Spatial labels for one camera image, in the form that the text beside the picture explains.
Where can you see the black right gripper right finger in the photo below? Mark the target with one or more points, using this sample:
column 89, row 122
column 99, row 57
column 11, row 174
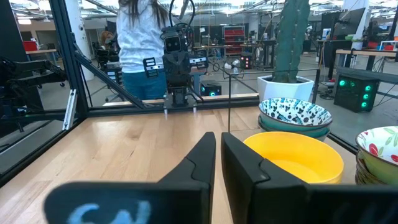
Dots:
column 264, row 193

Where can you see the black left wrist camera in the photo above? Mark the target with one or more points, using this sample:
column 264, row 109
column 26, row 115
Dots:
column 174, row 40

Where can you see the green patterned mini bowl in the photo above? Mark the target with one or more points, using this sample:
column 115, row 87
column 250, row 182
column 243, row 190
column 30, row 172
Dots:
column 295, row 113
column 311, row 133

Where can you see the white round pillar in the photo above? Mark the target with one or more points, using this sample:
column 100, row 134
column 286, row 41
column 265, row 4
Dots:
column 79, row 37

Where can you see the black computer tower green lights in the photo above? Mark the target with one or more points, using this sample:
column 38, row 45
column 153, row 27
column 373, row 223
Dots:
column 356, row 91

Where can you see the black device red lights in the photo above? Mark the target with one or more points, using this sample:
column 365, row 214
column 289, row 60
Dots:
column 246, row 61

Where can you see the red plastic bin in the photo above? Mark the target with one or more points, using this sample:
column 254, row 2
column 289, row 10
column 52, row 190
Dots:
column 30, row 45

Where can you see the green cactus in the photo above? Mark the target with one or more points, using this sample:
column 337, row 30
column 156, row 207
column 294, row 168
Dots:
column 290, row 40

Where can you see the wooden top desk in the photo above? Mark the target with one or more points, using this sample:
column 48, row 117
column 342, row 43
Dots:
column 367, row 53

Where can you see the silver metal bracket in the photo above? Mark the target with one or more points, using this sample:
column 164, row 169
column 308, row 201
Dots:
column 70, row 109

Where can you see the red storage bin rack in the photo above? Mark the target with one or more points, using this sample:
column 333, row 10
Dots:
column 234, row 39

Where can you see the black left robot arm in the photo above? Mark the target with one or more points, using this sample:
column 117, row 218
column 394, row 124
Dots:
column 180, row 95

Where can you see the black monitor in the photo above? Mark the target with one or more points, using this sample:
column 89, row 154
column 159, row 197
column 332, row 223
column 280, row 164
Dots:
column 348, row 23

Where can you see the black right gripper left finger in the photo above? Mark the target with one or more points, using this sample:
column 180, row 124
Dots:
column 186, row 186

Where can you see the yellow mini bowl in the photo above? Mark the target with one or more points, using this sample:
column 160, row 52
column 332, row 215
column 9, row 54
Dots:
column 295, row 158

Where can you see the person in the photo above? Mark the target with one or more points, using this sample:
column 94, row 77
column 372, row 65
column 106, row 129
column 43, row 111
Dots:
column 107, row 39
column 140, row 46

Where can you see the red floral mini bowl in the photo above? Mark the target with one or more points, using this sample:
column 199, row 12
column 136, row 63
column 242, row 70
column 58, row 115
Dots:
column 363, row 169
column 379, row 152

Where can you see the black aluminium table frame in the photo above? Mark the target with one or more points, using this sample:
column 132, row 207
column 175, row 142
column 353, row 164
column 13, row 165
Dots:
column 66, row 46

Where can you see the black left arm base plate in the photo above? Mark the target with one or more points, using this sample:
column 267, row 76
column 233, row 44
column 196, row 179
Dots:
column 180, row 105

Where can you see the black neighbouring robot arm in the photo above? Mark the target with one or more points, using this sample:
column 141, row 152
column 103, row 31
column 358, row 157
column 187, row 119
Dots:
column 31, row 74

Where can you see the white hexagonal plant pot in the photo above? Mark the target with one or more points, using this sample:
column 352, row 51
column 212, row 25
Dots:
column 286, row 90

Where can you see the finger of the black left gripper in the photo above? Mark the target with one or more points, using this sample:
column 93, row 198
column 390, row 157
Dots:
column 172, row 76
column 183, row 76

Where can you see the black computer box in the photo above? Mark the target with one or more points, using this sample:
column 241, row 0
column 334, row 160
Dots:
column 211, row 88

